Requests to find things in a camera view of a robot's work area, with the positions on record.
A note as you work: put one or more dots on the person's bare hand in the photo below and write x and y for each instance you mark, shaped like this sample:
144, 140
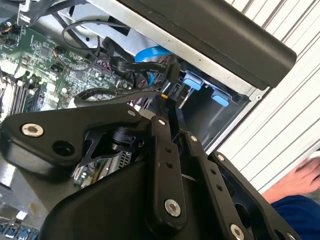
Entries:
297, 182

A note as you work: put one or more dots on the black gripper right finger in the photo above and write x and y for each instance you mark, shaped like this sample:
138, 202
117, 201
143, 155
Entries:
215, 185

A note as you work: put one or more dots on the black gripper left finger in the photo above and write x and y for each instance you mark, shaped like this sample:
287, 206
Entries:
167, 180

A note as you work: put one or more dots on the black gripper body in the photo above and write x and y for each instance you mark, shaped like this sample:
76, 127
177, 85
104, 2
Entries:
105, 205

